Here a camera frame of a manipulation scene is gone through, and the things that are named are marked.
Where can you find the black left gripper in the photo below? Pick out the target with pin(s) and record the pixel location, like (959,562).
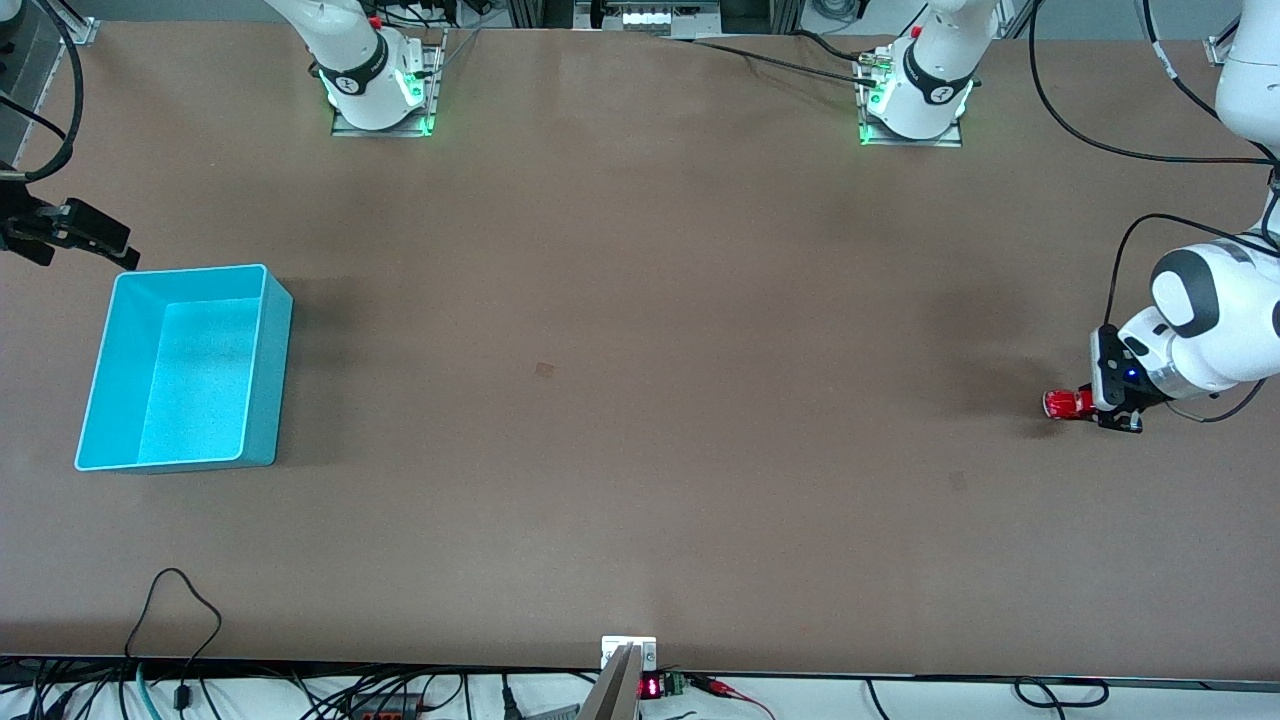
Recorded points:
(1127,411)

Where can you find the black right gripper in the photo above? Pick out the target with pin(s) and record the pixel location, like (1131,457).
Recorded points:
(22,222)

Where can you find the red beetle toy car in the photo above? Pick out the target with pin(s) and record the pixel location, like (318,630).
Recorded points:
(1065,404)

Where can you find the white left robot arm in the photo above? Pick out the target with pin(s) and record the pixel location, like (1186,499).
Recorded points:
(1220,330)

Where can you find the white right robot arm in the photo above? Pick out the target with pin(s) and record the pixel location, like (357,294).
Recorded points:
(360,70)

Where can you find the turquoise blue plastic box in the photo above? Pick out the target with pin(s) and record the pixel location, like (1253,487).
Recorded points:
(190,380)

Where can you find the green terminal block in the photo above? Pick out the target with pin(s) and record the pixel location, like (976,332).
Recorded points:
(674,684)

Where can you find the red digit display module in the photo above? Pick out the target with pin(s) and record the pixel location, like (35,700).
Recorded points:
(650,688)

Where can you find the black hub with red ports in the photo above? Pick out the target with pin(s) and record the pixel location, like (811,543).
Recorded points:
(390,710)

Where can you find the aluminium frame profile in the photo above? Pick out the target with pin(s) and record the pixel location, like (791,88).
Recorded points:
(80,25)
(1218,50)

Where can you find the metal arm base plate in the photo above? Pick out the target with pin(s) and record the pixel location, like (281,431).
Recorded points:
(437,100)
(915,142)

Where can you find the small white mounting bracket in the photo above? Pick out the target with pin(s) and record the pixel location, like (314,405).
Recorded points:
(612,648)

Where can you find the grey metal camera bar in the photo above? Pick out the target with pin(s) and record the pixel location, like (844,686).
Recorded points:
(612,695)

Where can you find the lit device in metal frame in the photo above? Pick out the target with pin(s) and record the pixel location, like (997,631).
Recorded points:
(650,17)

